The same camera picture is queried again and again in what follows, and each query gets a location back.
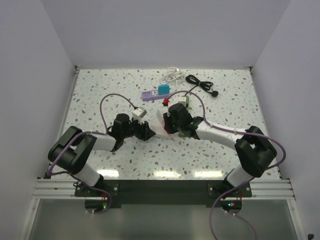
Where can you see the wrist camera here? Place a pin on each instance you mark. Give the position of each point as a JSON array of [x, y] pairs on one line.
[[138, 114], [167, 102]]

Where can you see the blue plug adapter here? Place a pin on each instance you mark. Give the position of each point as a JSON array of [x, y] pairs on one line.
[[163, 89]]

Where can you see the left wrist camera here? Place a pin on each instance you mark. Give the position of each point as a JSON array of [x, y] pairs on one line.
[[138, 114]]

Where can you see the purple power strip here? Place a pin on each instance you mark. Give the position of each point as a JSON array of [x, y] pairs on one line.
[[152, 95]]

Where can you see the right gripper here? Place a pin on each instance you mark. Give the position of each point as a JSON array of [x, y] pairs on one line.
[[167, 118]]

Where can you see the pink plug adapter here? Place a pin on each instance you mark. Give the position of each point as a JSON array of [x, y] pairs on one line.
[[167, 126]]

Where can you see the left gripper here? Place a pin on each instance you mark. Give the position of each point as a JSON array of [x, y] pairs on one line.
[[145, 133]]

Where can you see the white cube charger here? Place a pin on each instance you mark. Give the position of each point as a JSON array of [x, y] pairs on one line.
[[183, 100]]

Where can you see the white triangular power strip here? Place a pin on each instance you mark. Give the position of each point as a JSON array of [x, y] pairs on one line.
[[158, 125]]

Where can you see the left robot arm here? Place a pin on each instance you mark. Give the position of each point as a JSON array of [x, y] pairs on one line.
[[74, 147]]

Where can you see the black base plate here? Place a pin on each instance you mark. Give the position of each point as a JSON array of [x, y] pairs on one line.
[[116, 193]]

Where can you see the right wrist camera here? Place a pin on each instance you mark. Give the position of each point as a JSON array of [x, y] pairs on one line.
[[167, 102]]

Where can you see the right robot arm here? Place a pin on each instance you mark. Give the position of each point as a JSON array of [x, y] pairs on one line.
[[254, 150]]

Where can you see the green power strip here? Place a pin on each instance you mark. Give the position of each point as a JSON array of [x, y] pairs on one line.
[[184, 120]]

